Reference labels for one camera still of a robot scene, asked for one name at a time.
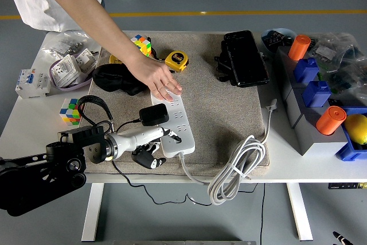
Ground white power strip cable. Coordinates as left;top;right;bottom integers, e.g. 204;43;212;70
178;98;278;205

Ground white circuit breaker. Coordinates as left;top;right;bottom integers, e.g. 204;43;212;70
14;68;52;99

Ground white wall socket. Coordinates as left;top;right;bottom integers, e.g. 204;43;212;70
50;53;83;88
75;48;99;73

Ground blue bin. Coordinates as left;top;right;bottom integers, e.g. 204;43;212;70
334;106;367;162

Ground grey block holder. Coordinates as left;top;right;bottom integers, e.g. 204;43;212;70
272;45;356;157

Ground light blue bowl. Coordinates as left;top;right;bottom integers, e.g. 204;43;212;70
260;28;298;56

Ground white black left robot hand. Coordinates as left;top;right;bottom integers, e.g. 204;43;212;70
110;126;183;170

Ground black bracket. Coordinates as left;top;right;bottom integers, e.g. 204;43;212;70
214;40;235;84

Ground hanging black cable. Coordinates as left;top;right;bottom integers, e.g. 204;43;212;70
259;183;266;245

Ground black parts packets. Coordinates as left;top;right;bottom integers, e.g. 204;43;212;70
264;31;295;49

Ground blue block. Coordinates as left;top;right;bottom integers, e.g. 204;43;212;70
301;80;332;108
292;57;320;84

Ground black flat device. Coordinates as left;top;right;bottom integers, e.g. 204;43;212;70
223;29;270;87

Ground white power strip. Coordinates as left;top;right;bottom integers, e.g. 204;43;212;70
150;90;196;158

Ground clear bag of screws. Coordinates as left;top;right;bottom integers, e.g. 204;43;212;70
40;29;103;62

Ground black plug adapter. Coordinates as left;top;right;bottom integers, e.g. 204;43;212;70
139;103;170;127

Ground yellow lemon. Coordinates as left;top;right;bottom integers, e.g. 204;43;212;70
343;114;367;145

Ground grey-brown mat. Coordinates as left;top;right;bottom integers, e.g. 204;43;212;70
70;31;270;176

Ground clear bag of parts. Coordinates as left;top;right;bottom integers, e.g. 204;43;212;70
308;32;361;71
321;55;367;102

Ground yellow tape measure red label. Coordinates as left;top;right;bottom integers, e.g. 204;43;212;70
164;50;189;73

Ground black table control panel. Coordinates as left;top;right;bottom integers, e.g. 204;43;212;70
328;182;367;190

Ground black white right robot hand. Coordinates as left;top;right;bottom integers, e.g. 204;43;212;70
333;230;352;245

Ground black tape measure strap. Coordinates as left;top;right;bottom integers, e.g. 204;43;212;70
147;37;158;59

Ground large colourful puzzle cube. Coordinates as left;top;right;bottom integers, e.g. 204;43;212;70
130;34;152;56

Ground small colourful puzzle cube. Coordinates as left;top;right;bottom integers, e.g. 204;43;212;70
59;98;84;126

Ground person's hand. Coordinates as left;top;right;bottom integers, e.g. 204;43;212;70
126;55;183;103

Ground black cloth pouch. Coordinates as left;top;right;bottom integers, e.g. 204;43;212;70
92;63;149;96

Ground white table leg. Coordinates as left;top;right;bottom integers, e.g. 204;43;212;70
81;183;105;242
286;183;314;242

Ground orange cylinder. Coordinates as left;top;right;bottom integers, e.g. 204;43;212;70
287;34;311;61
315;105;348;136

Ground thin black plug cord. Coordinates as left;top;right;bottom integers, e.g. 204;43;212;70
111;117;259;207

